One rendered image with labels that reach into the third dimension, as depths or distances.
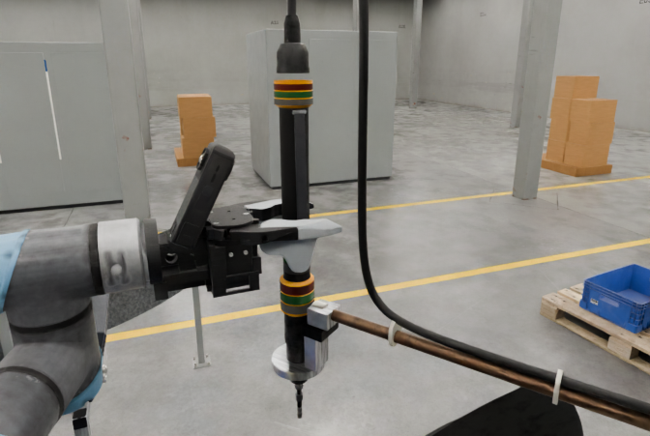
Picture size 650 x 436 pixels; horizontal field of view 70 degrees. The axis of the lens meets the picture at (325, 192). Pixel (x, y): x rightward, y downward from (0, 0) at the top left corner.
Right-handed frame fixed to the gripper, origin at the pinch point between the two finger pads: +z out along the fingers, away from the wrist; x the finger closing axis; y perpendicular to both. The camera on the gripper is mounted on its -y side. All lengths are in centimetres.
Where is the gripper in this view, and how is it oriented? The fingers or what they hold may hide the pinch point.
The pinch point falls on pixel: (319, 211)
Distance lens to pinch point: 56.5
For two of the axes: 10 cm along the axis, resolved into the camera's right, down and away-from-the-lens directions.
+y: 0.0, 9.6, 2.7
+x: 3.7, 2.5, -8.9
